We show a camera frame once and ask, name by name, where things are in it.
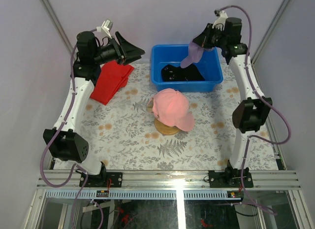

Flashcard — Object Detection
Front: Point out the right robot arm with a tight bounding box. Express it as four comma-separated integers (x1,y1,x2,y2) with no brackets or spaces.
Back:
189,14,272,170

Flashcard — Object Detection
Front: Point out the wooden hat stand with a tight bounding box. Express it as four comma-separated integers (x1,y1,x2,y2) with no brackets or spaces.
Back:
154,118,181,135

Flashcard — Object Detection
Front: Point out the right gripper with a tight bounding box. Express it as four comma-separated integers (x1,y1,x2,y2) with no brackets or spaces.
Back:
192,24,227,49

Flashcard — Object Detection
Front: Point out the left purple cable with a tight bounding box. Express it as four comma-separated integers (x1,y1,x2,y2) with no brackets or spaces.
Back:
40,28,104,229

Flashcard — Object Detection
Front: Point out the blue plastic bin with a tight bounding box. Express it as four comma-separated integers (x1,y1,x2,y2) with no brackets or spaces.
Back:
150,44,223,93

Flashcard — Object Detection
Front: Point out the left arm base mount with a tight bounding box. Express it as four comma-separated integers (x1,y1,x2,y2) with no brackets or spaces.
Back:
76,164,123,189

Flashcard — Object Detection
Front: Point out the floral table mat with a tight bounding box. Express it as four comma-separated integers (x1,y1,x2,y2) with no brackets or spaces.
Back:
53,62,280,171

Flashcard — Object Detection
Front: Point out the red folded cloth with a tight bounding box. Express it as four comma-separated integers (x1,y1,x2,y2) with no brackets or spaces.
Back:
90,61,134,105

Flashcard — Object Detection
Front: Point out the aluminium front rail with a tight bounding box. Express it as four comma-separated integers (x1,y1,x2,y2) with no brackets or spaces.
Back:
36,170,301,200

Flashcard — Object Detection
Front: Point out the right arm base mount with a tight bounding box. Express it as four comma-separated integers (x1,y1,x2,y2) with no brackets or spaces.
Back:
203,167,253,188

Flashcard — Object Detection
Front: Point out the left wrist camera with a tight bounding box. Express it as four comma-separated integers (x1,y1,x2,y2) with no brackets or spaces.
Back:
96,19,113,35

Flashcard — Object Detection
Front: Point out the black cap in bin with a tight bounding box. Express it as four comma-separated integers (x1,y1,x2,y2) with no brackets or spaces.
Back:
161,64,205,82

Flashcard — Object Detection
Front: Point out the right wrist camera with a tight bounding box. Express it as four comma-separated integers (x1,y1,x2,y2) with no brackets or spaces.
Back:
212,10,228,31

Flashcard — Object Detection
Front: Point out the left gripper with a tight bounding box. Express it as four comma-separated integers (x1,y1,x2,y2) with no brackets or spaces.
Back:
92,32,144,65

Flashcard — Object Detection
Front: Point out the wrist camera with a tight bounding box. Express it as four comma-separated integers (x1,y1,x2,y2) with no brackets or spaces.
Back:
212,10,228,31
96,19,113,35

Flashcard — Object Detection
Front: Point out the beige baseball cap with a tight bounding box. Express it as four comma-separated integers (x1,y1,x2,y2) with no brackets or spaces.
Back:
146,98,154,113

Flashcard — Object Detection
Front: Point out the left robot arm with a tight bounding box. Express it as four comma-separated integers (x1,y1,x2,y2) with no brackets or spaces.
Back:
40,30,145,187

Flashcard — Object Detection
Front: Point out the purple LA baseball cap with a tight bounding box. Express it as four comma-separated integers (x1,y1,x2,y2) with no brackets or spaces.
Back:
180,41,205,68

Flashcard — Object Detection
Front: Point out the pink baseball cap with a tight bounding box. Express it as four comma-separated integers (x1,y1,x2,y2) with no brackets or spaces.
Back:
151,88,195,132

